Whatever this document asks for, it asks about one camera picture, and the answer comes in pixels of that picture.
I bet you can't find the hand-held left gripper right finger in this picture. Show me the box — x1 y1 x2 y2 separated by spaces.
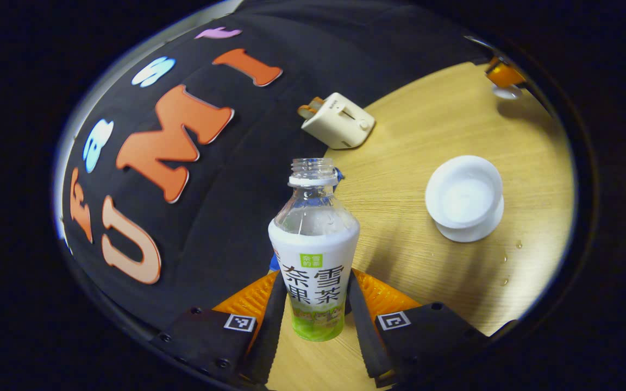
346 268 492 388

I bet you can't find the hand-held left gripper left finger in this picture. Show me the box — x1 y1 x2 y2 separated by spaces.
149 270 289 388

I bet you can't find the white teacup lid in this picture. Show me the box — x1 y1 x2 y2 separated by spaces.
491 84 523 100

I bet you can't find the water bottle with white label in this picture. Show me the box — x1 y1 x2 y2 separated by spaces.
267 157 361 343

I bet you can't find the white teacup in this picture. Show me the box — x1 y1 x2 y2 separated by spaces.
424 155 504 230

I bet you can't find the blue folded towel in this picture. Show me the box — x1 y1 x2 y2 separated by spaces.
268 167 345 272

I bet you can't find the black backdrop cloth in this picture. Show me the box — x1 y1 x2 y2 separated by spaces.
60 0 509 332

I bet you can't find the white saucer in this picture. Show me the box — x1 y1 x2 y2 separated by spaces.
435 194 505 243

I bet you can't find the cream white toaster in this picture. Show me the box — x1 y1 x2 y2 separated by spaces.
301 92 377 150

